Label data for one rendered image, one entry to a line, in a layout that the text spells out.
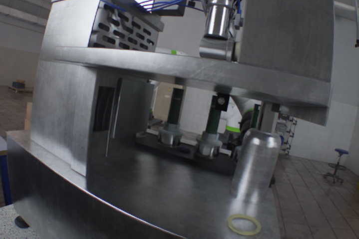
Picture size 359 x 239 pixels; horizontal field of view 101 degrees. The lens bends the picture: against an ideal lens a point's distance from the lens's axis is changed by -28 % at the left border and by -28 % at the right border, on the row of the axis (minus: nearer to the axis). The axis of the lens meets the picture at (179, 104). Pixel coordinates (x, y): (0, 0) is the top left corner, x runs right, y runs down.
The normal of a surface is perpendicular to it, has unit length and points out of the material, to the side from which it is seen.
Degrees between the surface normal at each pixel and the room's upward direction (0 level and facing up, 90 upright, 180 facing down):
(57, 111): 90
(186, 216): 0
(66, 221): 90
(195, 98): 90
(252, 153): 90
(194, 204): 0
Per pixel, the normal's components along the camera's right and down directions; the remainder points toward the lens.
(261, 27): -0.34, 0.00
